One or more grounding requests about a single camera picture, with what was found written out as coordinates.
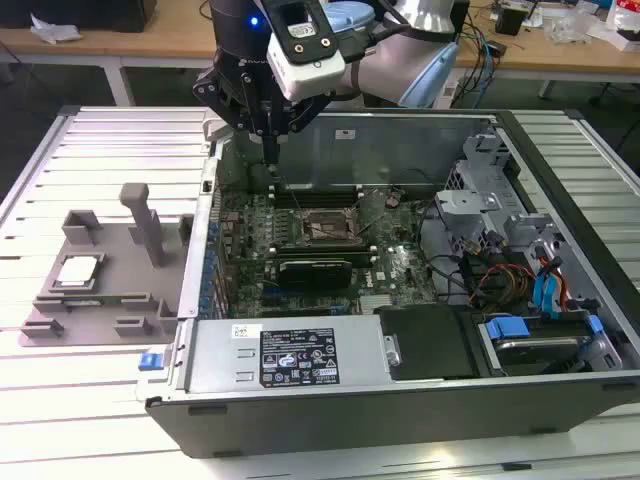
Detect red yellow black wire bundle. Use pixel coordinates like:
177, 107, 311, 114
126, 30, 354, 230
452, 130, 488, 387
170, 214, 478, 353
462, 249, 539, 307

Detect thin black wire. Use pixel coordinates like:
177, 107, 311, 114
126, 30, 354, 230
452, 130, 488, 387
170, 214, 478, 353
417, 199, 474, 304

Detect orange wire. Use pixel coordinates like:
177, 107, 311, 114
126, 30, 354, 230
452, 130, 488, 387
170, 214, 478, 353
552, 254, 571, 312

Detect silver power supply unit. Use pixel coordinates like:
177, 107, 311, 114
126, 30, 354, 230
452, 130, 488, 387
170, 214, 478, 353
184, 315, 394, 394

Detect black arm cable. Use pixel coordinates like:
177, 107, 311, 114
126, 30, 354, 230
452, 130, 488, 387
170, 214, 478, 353
344, 0, 416, 61

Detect black graphics card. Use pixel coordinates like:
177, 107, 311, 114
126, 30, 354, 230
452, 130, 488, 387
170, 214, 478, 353
276, 257, 354, 292

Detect hard disk in blue carrier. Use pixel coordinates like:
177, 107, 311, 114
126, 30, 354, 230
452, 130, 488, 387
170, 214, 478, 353
478, 313, 604, 377

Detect long wooden desk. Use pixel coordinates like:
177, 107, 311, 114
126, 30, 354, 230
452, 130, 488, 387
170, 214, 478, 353
0, 0, 640, 109

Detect silver drive cage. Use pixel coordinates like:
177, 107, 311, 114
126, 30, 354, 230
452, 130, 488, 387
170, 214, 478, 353
433, 189, 504, 261

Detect small black cube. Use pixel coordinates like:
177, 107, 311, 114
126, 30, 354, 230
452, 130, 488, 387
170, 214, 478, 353
494, 4, 526, 36

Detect black plastic shroud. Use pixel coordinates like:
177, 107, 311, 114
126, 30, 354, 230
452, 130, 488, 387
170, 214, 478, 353
373, 304, 482, 382

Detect clear plastic bags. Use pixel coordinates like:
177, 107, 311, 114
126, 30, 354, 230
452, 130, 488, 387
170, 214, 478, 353
547, 7, 609, 44

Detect black RAM slot bank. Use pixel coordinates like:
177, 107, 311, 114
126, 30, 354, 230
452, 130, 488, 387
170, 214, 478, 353
269, 182, 364, 209
268, 241, 377, 266

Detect crumpled white paper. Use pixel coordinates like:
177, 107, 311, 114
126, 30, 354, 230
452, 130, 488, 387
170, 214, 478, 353
29, 13, 84, 45

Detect silver CPU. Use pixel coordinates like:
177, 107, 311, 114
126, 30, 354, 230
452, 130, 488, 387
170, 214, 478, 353
54, 257, 99, 289

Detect large black box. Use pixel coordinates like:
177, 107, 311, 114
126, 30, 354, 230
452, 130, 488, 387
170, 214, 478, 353
0, 0, 157, 34

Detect silver metal bracket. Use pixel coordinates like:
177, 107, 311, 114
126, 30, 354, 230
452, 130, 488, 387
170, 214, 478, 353
452, 130, 519, 194

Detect green RAM stick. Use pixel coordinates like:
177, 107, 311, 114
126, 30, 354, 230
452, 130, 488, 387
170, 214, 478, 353
62, 295, 126, 307

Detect black PC case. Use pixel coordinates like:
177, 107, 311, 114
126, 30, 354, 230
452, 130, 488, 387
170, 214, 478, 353
134, 107, 640, 459

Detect silver chipset heatsink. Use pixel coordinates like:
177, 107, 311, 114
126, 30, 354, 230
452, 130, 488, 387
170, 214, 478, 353
359, 294, 396, 314

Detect black round motherboard part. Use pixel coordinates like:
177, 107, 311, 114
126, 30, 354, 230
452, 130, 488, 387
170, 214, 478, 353
248, 162, 274, 194

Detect green motherboard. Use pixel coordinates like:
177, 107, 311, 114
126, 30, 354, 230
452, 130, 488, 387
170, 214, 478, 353
209, 187, 441, 319

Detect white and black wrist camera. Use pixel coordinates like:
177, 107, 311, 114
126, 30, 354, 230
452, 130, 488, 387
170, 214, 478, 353
264, 0, 347, 102

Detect blue hanging cable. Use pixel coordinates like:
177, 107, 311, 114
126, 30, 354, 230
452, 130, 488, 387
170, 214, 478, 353
469, 22, 496, 109

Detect grey parts rack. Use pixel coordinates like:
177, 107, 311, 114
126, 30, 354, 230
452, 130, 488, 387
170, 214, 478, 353
18, 182, 196, 349

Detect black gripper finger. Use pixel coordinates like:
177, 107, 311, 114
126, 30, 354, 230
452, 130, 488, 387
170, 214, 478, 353
270, 94, 331, 165
193, 69, 271, 165

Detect white and red packet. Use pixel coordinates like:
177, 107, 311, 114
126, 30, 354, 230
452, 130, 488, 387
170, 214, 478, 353
607, 0, 640, 51

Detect CPU socket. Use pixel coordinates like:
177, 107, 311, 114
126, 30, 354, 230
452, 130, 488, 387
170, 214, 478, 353
298, 207, 360, 246

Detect grey case handle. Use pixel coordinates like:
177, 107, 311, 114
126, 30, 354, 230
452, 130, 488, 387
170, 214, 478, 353
202, 109, 236, 146

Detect blue data wire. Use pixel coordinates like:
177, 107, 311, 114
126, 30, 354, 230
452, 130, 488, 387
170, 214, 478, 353
531, 269, 562, 320

